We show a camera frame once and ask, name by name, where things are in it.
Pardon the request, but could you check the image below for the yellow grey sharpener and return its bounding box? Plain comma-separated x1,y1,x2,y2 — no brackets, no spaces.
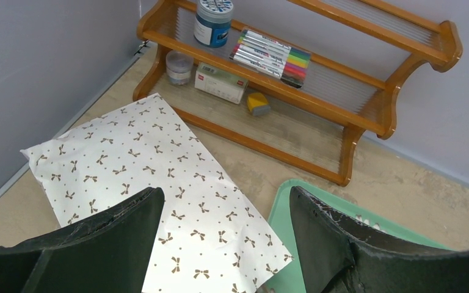
246,92,271,116

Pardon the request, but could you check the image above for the wooden shelf rack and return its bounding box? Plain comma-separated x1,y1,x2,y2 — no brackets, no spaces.
133,1,464,186

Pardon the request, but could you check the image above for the green floral tray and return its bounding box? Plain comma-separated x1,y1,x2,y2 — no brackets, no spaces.
266,179,446,293

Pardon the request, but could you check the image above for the white patterned paper bag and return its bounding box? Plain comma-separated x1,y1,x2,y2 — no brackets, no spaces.
20,93,294,293

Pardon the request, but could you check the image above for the pack of coloured markers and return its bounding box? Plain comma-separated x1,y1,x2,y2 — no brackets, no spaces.
230,29,311,89

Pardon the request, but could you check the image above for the white small box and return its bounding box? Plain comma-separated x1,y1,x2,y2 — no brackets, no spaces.
194,62,248,104

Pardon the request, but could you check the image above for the small clear jar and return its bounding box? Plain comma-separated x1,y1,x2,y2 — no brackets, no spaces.
165,50,194,85

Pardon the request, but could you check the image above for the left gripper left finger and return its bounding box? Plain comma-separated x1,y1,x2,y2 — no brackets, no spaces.
0,187,165,292

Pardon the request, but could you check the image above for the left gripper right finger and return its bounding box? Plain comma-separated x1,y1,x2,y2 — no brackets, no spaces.
289,186,469,292

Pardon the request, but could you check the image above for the blue lidded jar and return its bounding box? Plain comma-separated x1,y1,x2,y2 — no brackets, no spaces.
194,0,234,48

